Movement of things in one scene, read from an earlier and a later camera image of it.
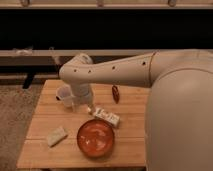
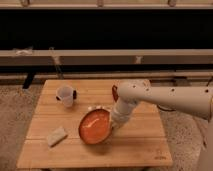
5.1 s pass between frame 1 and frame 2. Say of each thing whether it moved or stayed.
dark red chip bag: stayed
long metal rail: stayed
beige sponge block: stayed
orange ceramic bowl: moved
